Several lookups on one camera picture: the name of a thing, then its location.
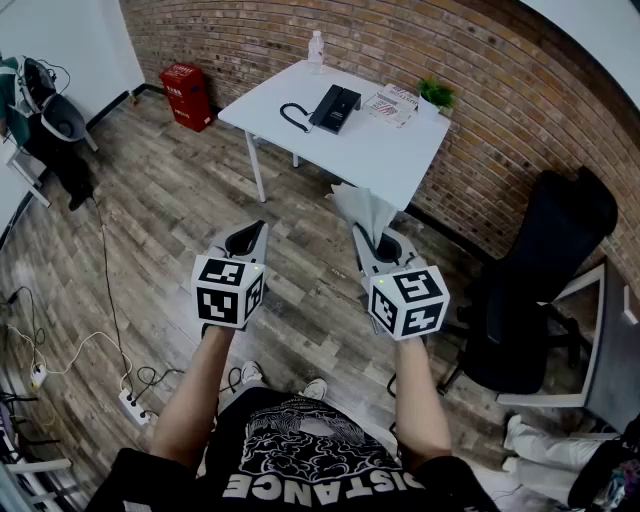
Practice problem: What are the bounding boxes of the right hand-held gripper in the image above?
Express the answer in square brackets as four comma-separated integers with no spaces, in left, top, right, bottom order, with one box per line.
[352,223,450,344]

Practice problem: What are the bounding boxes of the person's grey trousers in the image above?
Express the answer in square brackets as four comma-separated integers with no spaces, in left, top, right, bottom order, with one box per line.
[215,384,266,416]

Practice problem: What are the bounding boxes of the person's left forearm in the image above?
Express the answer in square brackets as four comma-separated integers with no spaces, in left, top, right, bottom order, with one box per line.
[149,324,236,471]

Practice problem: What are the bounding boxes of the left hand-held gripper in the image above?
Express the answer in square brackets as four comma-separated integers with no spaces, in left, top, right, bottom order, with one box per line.
[191,220,271,341]

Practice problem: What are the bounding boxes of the grey cloth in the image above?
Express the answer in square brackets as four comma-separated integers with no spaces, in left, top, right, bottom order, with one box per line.
[327,182,399,246]

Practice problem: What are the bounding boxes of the clear plastic water bottle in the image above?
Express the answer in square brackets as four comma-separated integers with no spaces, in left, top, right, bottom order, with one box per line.
[307,30,325,75]

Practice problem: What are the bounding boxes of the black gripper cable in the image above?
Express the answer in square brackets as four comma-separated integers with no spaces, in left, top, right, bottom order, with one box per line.
[386,374,401,436]

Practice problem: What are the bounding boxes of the green plant in white pot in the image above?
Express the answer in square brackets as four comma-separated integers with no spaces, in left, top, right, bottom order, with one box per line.
[415,75,457,121]

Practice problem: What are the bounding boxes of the person's right forearm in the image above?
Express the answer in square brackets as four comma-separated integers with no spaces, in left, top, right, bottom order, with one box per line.
[394,337,454,471]

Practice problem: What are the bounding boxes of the red box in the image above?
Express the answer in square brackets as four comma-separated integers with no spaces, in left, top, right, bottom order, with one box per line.
[158,62,214,134]

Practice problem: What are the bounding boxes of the black box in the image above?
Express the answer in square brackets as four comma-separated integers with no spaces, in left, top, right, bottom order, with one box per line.
[319,87,362,136]

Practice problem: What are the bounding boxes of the black bag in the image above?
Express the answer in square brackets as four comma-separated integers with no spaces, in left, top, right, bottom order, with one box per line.
[567,414,640,512]

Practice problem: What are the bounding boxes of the white floor cable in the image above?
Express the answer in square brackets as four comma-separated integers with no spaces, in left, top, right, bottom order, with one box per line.
[7,324,134,391]

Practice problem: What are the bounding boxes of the black office chair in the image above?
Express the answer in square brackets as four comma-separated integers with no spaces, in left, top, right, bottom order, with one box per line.
[439,167,620,396]

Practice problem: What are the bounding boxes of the white power strip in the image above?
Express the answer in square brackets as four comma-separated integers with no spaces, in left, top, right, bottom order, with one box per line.
[118,388,151,426]

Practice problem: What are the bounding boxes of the person's black printed t-shirt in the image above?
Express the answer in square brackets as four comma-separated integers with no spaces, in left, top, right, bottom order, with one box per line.
[89,387,501,512]

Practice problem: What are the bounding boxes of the white flag print book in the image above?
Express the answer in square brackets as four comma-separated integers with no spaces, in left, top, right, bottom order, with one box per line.
[362,83,420,130]

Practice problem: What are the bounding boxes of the grey desk with white frame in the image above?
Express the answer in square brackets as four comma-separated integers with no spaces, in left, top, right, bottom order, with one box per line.
[496,257,640,436]

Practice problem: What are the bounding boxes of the black floor cable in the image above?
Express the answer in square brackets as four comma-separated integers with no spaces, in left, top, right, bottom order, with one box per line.
[92,197,136,396]

